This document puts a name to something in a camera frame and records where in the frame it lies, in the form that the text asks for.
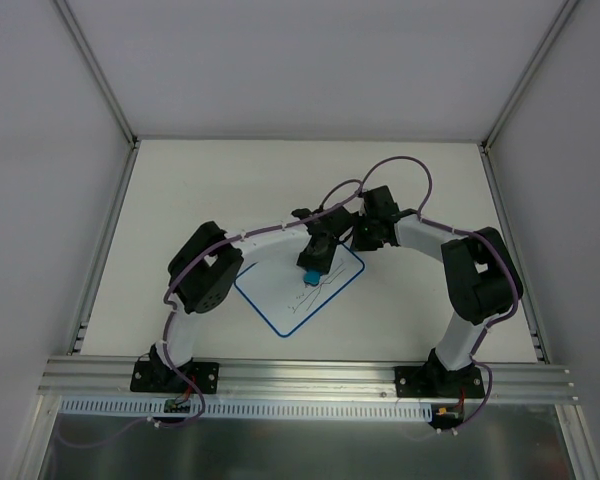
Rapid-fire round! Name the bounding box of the blue foam whiteboard eraser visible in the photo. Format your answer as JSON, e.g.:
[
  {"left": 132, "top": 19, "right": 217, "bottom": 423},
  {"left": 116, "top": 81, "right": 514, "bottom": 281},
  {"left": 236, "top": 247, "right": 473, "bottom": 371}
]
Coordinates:
[{"left": 303, "top": 270, "right": 322, "bottom": 286}]

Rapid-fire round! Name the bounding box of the blue-framed small whiteboard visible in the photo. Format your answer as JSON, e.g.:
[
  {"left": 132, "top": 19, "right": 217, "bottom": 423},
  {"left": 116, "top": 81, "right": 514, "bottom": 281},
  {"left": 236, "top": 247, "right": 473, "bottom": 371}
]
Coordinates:
[{"left": 234, "top": 245, "right": 366, "bottom": 338}]

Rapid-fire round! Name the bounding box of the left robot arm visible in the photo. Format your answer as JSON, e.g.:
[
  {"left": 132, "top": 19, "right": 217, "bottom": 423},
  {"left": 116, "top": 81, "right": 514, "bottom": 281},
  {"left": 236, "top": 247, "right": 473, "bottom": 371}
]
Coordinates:
[{"left": 130, "top": 205, "right": 357, "bottom": 394}]

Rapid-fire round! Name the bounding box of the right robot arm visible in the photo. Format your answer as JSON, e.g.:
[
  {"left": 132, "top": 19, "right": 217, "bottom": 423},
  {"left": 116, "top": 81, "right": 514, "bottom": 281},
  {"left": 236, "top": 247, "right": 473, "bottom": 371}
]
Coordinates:
[{"left": 351, "top": 186, "right": 524, "bottom": 398}]

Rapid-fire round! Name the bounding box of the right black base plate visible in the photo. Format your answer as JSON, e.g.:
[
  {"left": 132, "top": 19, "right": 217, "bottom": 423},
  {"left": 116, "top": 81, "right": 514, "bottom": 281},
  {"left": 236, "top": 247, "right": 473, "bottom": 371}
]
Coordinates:
[{"left": 393, "top": 365, "right": 485, "bottom": 399}]

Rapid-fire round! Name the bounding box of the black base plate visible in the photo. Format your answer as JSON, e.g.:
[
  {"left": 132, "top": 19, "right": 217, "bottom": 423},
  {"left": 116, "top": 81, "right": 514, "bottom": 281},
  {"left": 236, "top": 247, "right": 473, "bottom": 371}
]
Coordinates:
[
  {"left": 393, "top": 365, "right": 485, "bottom": 399},
  {"left": 129, "top": 356, "right": 220, "bottom": 395}
]

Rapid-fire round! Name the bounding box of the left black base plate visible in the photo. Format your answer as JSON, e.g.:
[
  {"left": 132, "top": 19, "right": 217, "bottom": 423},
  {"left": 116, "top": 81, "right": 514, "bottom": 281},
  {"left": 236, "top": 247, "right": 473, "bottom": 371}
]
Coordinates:
[{"left": 129, "top": 356, "right": 220, "bottom": 395}]

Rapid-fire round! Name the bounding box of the white slotted cable duct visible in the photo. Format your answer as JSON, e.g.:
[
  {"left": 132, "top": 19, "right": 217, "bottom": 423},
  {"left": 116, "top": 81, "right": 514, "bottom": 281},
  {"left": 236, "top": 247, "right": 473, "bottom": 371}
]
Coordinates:
[{"left": 59, "top": 396, "right": 433, "bottom": 423}]

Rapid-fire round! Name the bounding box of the aluminium mounting rail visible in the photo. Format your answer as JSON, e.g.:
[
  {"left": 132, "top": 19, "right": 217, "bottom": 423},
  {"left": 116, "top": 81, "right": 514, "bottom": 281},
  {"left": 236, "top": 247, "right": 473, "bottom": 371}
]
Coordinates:
[{"left": 37, "top": 355, "right": 580, "bottom": 405}]

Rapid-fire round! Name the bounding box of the right aluminium frame post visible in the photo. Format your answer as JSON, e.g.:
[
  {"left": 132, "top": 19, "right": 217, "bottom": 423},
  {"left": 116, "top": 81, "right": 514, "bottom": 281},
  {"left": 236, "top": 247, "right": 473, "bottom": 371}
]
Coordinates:
[{"left": 484, "top": 1, "right": 596, "bottom": 364}]

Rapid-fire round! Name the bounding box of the aluminium frame post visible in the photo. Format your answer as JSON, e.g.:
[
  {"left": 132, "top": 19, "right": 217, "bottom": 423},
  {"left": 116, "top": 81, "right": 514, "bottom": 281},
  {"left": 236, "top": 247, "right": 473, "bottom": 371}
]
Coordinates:
[
  {"left": 484, "top": 1, "right": 596, "bottom": 364},
  {"left": 51, "top": 1, "right": 138, "bottom": 356}
]

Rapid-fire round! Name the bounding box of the left aluminium frame post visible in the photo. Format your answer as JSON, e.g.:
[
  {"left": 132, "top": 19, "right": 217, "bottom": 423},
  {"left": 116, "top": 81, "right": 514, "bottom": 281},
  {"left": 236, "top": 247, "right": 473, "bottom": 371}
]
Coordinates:
[{"left": 51, "top": 1, "right": 138, "bottom": 356}]

